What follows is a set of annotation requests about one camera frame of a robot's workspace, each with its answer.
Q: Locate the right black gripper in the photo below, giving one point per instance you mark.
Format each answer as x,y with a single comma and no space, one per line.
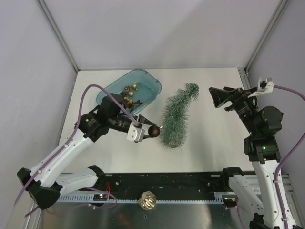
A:
220,97

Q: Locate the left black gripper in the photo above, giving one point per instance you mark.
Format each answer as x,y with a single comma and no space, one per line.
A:
143,120

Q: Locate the dark brown ball ornament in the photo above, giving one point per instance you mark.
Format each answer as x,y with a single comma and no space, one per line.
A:
154,131

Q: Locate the small frosted christmas tree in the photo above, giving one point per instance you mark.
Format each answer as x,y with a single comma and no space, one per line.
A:
175,115

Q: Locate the gold mirror ball ornament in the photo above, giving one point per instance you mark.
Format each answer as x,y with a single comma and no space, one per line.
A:
148,200

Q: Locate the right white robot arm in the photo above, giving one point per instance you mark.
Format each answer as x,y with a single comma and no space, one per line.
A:
271,210

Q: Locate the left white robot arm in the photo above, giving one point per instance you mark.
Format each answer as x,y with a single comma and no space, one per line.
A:
45,182

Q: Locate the teal plastic bin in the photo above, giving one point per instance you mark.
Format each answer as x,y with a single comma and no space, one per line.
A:
138,88

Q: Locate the frosted pine cone ornament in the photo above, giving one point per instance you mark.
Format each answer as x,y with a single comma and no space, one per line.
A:
127,88

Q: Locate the gold glitter ball ornament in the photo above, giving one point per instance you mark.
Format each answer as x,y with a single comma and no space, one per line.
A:
135,86

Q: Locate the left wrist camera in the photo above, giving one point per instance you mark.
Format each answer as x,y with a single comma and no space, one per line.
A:
135,134

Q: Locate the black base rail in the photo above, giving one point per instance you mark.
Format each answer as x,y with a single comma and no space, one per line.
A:
165,185

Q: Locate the white slotted cable duct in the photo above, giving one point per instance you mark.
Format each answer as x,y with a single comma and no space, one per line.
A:
86,197

